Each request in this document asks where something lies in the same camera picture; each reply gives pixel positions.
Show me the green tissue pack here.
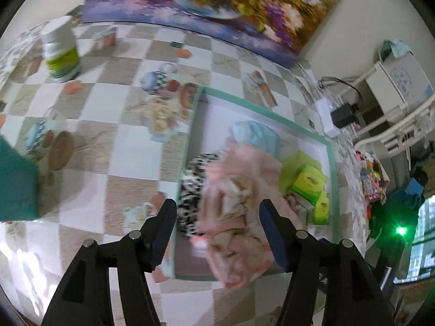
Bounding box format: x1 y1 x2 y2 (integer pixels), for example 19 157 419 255
290 165 327 201
313 191 331 226

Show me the teal plastic container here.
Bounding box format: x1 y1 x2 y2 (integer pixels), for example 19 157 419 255
0 135 39 223

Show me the white album box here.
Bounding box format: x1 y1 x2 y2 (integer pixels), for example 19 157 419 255
374 52 435 109

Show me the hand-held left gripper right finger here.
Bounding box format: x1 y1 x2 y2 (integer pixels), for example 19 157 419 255
259 200 396 326

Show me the white power strip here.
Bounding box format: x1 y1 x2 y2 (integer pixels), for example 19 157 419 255
315 97 340 138

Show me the teal rimmed white box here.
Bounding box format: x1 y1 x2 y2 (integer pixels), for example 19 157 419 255
172 86 340 281

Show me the teal cloth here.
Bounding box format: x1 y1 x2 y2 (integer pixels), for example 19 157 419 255
379 39 412 58

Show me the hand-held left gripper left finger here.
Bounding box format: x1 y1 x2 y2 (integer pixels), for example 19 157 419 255
41 198 178 326

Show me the pink fluffy cloth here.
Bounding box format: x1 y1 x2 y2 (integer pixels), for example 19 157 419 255
190 143 293 289

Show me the leopard print scrunchie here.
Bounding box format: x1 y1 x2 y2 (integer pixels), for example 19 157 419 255
177 154 221 236

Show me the purple cloth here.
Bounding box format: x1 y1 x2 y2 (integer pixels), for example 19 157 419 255
175 239 213 277

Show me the green cloth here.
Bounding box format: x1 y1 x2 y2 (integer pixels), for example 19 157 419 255
278 151 327 194

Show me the flower painting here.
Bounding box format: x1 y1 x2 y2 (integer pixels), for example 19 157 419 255
82 0 350 69

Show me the white bottle with green label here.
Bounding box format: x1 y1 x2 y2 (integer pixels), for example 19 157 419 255
41 15 81 84

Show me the checkered printed tablecloth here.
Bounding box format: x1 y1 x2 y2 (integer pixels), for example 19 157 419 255
0 5 366 326

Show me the white chair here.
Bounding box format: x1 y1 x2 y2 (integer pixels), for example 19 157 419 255
353 63 435 157

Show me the black power adapter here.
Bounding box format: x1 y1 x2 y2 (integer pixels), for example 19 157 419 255
331 103 357 129

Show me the black cable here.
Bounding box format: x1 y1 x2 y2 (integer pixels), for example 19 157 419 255
318 76 364 109

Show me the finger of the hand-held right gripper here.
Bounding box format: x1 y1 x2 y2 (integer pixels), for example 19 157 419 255
404 177 426 211

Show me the black fabric object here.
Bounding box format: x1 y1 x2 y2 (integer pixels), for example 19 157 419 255
369 204 388 242

